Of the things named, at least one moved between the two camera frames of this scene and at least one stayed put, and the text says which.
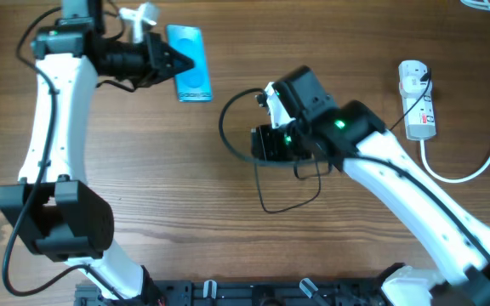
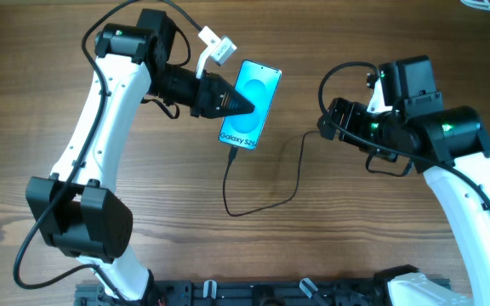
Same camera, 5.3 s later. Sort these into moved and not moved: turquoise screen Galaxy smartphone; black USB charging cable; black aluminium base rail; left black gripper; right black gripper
Moved: black USB charging cable; left black gripper; right black gripper; turquoise screen Galaxy smartphone
Not moved: black aluminium base rail
